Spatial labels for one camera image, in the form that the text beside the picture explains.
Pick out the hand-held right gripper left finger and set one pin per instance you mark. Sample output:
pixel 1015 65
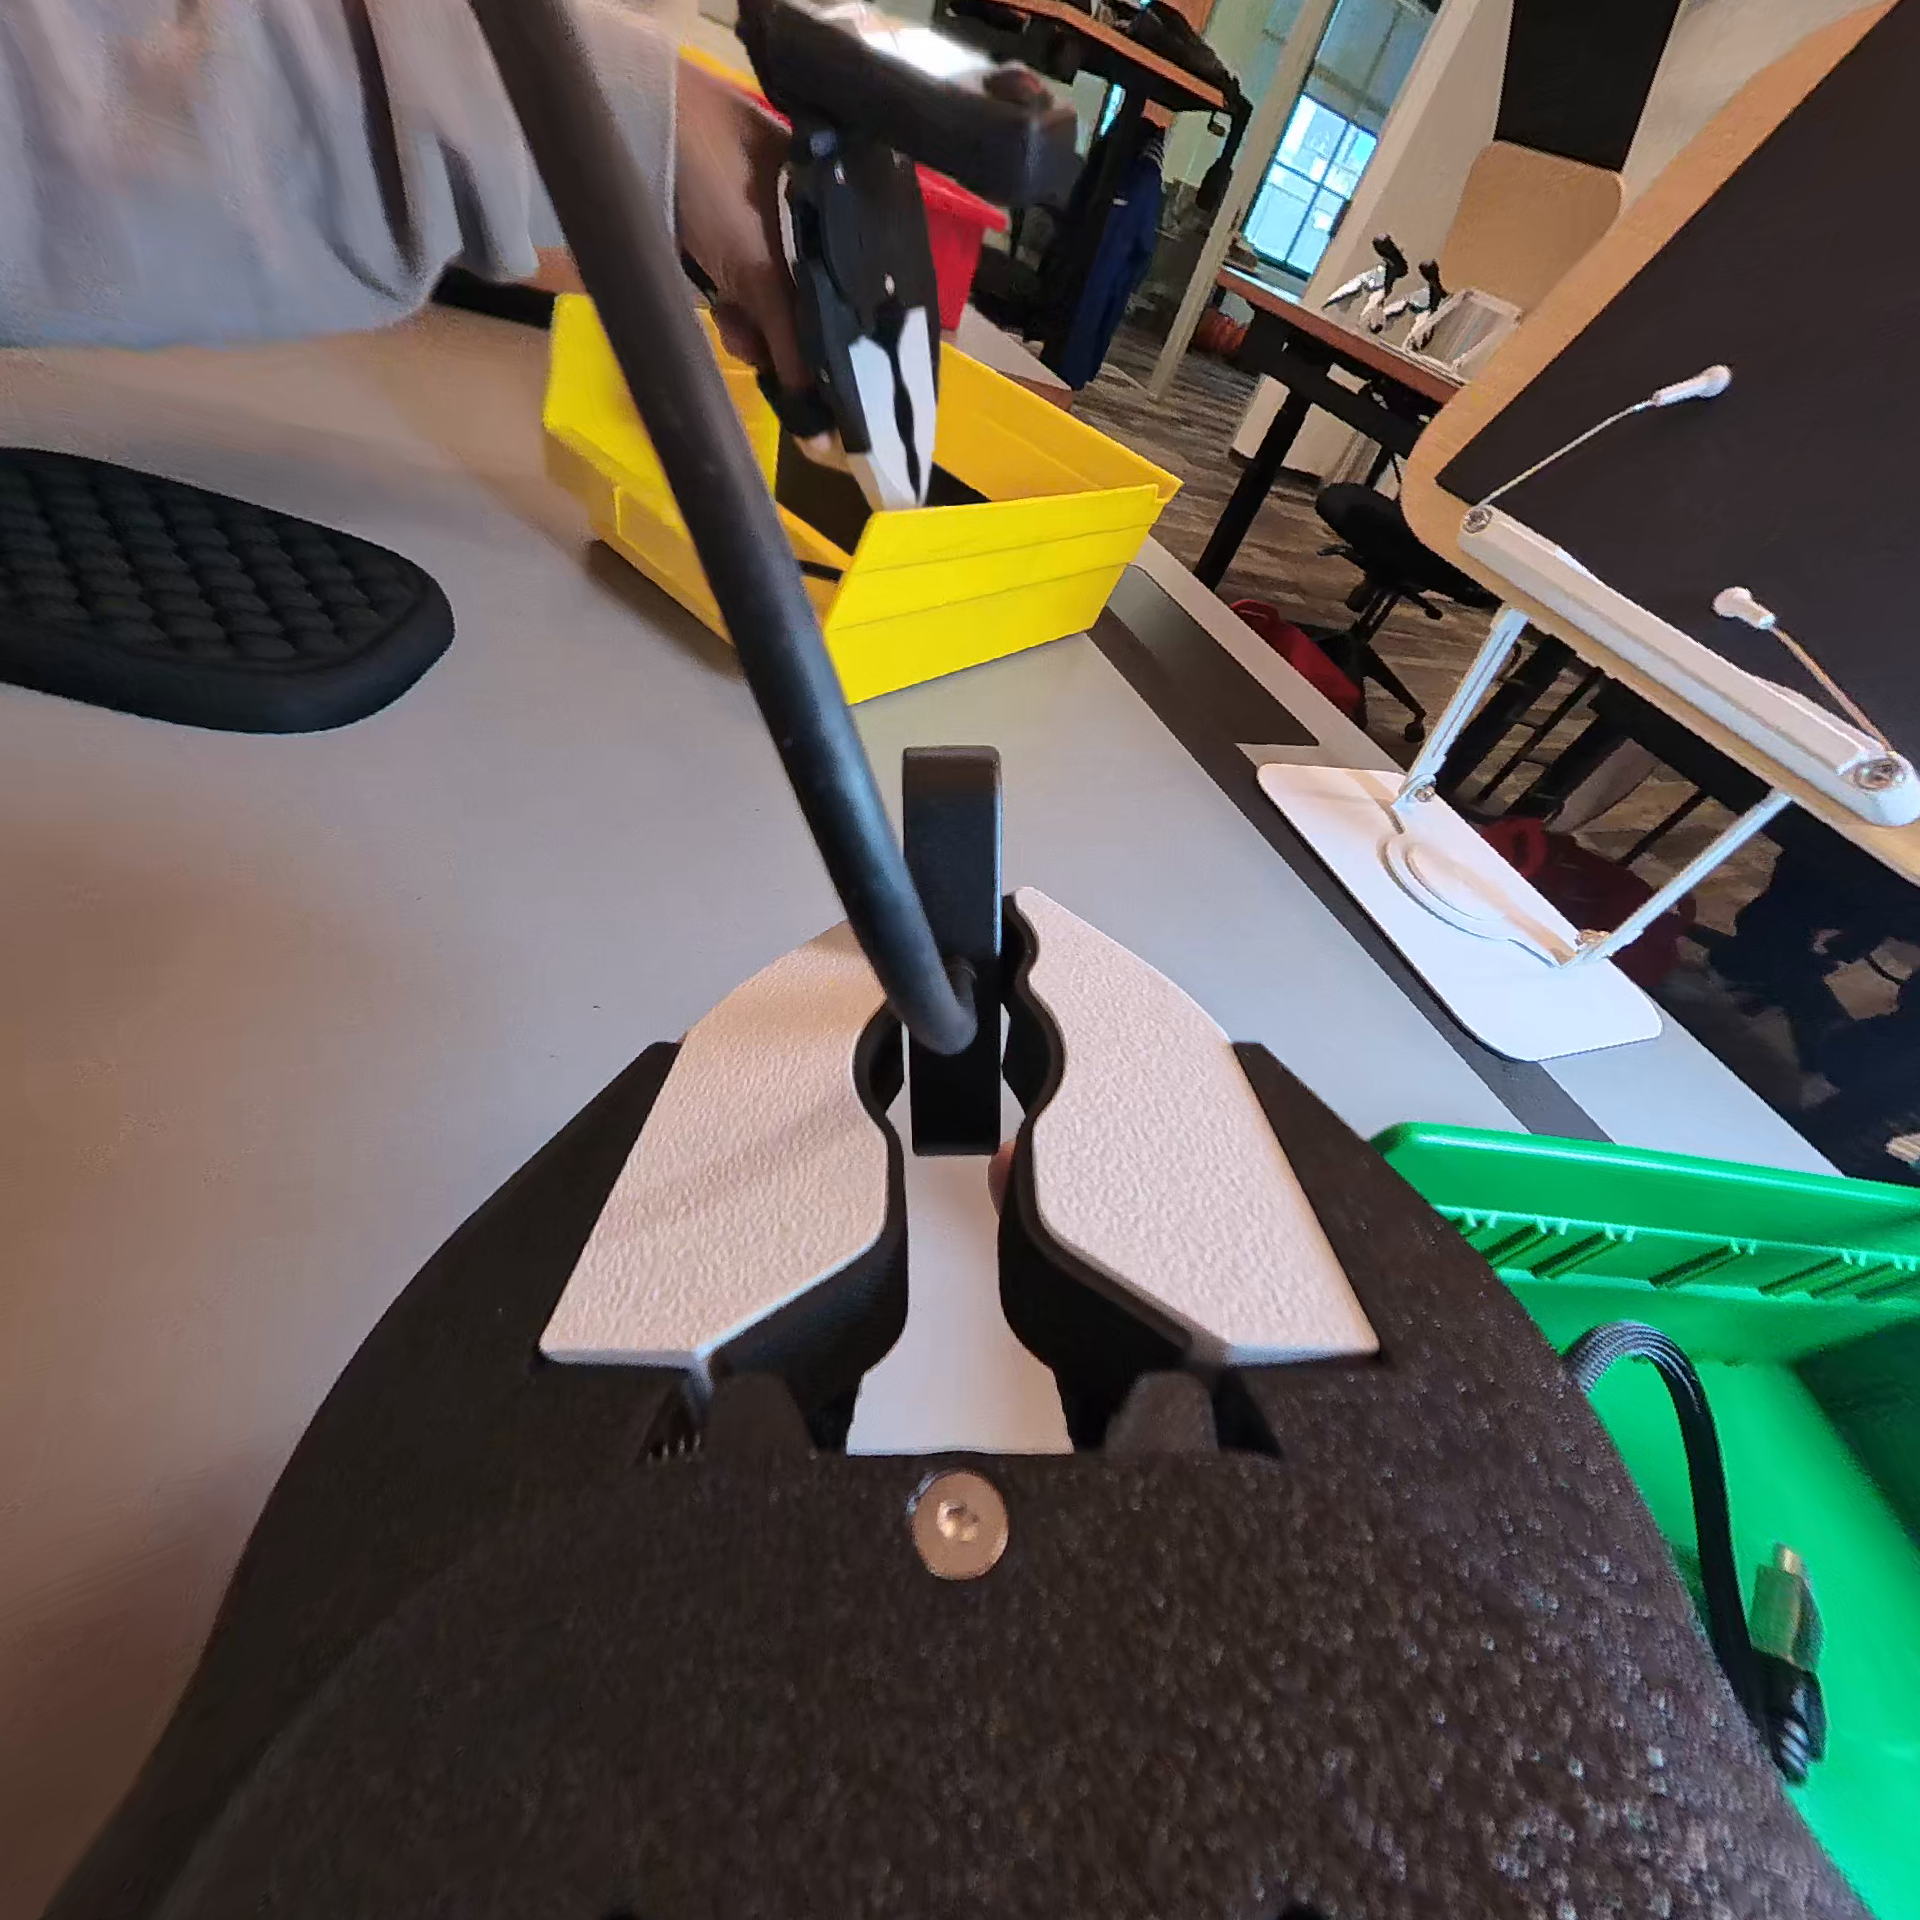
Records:
pixel 735 1185

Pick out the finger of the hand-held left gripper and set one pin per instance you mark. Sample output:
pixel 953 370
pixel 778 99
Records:
pixel 919 375
pixel 869 420

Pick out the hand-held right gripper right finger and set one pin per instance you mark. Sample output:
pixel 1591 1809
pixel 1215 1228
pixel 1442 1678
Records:
pixel 1185 1185

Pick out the yellow plastic bin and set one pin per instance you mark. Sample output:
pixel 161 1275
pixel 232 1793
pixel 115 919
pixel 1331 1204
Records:
pixel 991 570

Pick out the black plastic adapter hub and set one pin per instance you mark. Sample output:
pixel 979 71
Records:
pixel 953 840

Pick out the green plastic bin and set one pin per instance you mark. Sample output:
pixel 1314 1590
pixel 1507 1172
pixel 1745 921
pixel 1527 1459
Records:
pixel 1651 1243

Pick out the person's left hand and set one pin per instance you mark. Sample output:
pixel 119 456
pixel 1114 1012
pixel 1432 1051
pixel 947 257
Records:
pixel 735 225

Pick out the red plastic bin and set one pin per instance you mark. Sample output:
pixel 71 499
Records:
pixel 961 241

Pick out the blue jacket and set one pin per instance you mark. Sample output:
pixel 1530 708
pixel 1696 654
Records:
pixel 1118 254

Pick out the white metal stand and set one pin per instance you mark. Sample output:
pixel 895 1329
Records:
pixel 1441 902

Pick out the black office chair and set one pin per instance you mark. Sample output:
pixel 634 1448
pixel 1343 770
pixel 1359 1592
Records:
pixel 1382 539

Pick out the wooden chair black backrest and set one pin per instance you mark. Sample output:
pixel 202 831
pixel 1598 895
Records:
pixel 1559 89

